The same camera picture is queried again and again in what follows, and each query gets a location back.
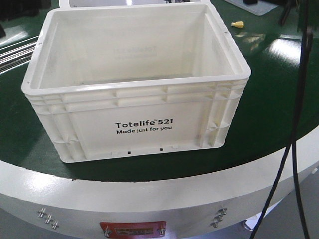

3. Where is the white plastic tote box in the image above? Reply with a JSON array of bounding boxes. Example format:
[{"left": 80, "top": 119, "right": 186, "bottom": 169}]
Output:
[{"left": 21, "top": 1, "right": 251, "bottom": 163}]

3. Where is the white box behind tote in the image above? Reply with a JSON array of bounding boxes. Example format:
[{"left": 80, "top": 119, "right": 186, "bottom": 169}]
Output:
[{"left": 59, "top": 0, "right": 211, "bottom": 8}]

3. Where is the red metal plate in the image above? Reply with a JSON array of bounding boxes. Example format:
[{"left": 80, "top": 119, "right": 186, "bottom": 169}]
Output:
[{"left": 99, "top": 221, "right": 166, "bottom": 239}]

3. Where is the small yellow plush piece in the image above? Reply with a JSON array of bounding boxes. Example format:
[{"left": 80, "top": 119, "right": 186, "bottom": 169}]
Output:
[{"left": 231, "top": 21, "right": 244, "bottom": 29}]

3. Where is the white round table rim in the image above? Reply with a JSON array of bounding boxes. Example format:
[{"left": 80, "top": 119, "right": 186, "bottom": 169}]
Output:
[{"left": 0, "top": 125, "right": 319, "bottom": 239}]

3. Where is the metal rods bundle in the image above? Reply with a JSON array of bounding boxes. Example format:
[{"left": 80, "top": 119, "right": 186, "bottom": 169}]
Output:
[{"left": 0, "top": 36, "right": 38, "bottom": 74}]

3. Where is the black tripod stand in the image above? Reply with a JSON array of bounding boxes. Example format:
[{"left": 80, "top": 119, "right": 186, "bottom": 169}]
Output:
[{"left": 278, "top": 0, "right": 296, "bottom": 26}]

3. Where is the black cable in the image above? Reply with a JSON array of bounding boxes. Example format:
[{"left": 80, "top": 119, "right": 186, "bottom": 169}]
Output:
[
  {"left": 291, "top": 24, "right": 315, "bottom": 239},
  {"left": 253, "top": 0, "right": 315, "bottom": 239}
]

